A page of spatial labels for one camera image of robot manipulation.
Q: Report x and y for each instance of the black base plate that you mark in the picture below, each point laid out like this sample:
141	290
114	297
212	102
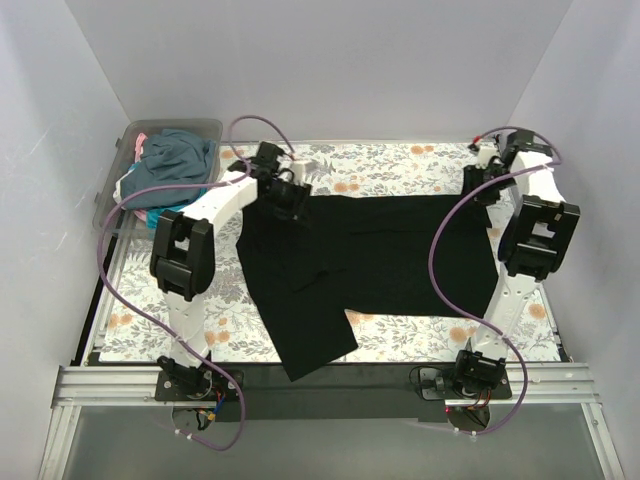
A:
203	386
439	383

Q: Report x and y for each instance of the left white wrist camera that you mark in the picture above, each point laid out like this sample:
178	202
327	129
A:
302	170

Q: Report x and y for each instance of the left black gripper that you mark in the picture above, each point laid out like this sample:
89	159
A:
288	198

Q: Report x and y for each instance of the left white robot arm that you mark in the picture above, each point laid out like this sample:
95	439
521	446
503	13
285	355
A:
183	254

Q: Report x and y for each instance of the turquoise shirt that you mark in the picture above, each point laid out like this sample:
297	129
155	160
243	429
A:
151	219

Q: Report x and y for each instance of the floral table mat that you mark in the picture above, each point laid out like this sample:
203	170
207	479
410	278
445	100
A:
233	328

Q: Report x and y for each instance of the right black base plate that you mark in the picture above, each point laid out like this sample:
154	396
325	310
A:
439	383

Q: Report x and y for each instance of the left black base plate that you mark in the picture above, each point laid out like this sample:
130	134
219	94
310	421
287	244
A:
203	386

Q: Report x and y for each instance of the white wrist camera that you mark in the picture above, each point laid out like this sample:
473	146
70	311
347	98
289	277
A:
483	151
302	170

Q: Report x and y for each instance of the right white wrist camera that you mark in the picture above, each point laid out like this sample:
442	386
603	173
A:
483	151

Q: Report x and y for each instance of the teal blue shirt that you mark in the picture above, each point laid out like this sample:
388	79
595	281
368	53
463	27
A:
169	158

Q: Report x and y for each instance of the clear plastic bin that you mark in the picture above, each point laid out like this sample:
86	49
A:
134	224

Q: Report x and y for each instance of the aluminium frame rail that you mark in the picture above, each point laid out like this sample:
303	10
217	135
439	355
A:
345	421

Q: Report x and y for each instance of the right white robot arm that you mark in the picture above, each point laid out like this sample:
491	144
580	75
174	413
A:
533	244

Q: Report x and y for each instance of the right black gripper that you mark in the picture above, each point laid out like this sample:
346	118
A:
480	185

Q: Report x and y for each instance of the black t-shirt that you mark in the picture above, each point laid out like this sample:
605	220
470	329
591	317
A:
400	255

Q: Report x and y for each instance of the pink white garment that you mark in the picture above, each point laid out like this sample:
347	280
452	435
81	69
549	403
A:
139	146

